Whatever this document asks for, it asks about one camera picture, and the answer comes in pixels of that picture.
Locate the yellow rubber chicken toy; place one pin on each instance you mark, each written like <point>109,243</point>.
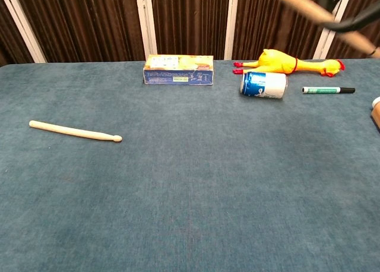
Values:
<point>276,61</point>

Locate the light wooden drumstick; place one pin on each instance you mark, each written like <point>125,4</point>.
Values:
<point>74,131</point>
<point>311,9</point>

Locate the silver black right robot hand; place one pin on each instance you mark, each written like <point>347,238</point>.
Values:
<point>356,21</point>

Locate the blue table cloth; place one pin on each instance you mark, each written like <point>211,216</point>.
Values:
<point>190,180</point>

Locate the brown pleated curtain panel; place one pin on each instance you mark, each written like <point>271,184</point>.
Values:
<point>9,40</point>
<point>341,50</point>
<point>89,22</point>
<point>190,19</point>
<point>267,28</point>

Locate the blue and white drink can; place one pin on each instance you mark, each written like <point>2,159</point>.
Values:
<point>267,86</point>

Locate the brown bottle with white cap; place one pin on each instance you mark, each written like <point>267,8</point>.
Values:
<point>376,111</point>

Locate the white screen frame post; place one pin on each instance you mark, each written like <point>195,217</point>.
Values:
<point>231,22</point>
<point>322,46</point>
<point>147,22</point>
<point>23,25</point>

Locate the green marker with black cap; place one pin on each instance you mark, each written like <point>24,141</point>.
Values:
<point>326,90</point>

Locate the blue and yellow cardboard box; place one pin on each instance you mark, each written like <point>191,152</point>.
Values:
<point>178,76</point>

